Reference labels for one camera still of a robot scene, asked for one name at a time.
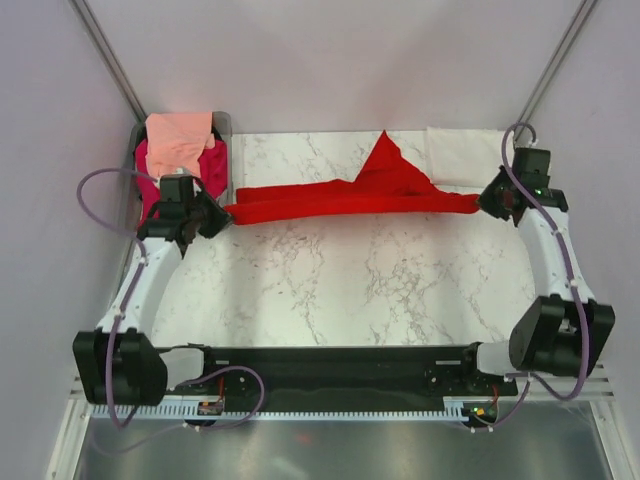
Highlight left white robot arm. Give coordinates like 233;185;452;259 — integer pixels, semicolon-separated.
72;174;233;407

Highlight grey plastic bin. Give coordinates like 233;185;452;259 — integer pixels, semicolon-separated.
133;112;231;217

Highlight white slotted cable duct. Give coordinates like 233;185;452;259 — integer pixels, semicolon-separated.
115;396;495;422

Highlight aluminium frame post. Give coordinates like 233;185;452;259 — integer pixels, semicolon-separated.
517;0;601;123
69;0;146;122

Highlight left aluminium frame post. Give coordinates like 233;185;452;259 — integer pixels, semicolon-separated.
69;0;146;122

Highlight folded white t shirt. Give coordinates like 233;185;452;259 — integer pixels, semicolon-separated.
425;127;504;188

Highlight peach t shirt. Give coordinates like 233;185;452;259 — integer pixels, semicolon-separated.
145;112;215;178

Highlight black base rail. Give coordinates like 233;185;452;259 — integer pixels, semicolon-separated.
177;346;518;410

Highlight red t shirt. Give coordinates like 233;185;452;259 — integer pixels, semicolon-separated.
225;132;480;225

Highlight right aluminium frame post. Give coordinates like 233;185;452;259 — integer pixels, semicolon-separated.
517;0;601;123

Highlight magenta t shirt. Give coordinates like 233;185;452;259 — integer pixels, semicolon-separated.
134;139;229;225

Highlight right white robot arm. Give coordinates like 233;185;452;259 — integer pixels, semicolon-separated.
457;147;615;394

